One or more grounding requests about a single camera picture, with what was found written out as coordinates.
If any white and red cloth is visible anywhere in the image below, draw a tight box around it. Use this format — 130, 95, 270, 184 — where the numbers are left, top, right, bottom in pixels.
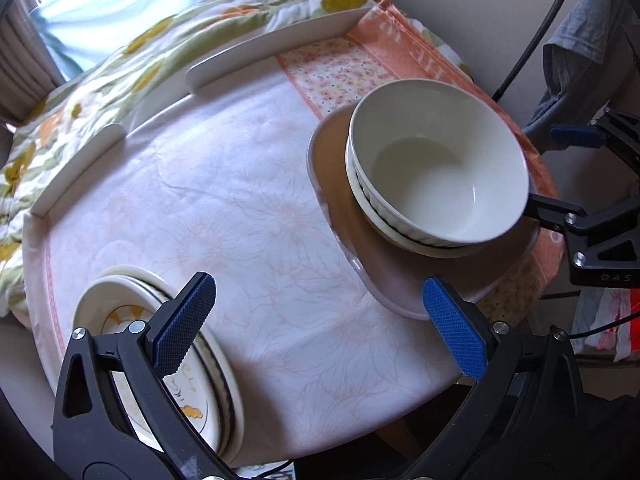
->
570, 285, 640, 363

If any pale floral tablecloth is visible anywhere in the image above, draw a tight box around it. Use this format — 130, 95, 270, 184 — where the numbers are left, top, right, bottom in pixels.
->
22, 55, 541, 466

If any grey clothing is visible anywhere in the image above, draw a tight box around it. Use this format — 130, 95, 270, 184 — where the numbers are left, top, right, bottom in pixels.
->
522, 0, 633, 153

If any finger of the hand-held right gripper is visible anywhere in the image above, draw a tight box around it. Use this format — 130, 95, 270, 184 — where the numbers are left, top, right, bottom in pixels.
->
525, 187, 640, 286
549, 112, 640, 171

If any short white table rail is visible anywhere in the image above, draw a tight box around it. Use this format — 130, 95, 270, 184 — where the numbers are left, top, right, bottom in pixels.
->
30, 124, 126, 217

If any floral blanket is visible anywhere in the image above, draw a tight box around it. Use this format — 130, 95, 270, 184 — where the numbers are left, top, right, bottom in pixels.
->
0, 0, 381, 331

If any large white bowl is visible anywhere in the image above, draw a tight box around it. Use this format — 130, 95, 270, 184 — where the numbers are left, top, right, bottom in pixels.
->
350, 170, 526, 260

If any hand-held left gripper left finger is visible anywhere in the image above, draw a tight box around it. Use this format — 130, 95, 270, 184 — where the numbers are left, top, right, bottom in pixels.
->
52, 271, 236, 480

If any brown curtain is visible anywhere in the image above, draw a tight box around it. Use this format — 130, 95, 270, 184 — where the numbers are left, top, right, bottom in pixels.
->
0, 7, 68, 128

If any yellow plate with bear print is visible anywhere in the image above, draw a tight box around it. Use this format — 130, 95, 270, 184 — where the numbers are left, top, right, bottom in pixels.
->
72, 267, 246, 461

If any orange printed towel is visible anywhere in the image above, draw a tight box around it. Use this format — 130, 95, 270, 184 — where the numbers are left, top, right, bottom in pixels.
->
275, 0, 561, 323

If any cream bowl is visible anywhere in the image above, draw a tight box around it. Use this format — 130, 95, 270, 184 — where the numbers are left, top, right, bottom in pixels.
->
345, 79, 531, 250

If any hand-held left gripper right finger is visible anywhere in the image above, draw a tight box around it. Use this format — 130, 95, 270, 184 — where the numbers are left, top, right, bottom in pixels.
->
400, 275, 583, 480

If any bright window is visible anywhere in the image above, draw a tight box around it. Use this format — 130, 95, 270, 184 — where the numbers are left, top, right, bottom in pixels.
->
32, 0, 228, 78

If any black cable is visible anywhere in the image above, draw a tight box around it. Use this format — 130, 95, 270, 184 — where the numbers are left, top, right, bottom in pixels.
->
570, 310, 640, 339
492, 0, 585, 102
542, 287, 640, 302
240, 460, 296, 478

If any white plate with duck print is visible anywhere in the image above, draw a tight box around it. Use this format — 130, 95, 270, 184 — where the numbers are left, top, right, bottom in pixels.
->
75, 280, 236, 453

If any pink plate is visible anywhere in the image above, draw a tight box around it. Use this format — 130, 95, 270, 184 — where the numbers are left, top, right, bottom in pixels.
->
307, 105, 541, 321

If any long white table rail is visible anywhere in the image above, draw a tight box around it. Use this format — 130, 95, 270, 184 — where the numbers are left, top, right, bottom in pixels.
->
185, 7, 373, 95

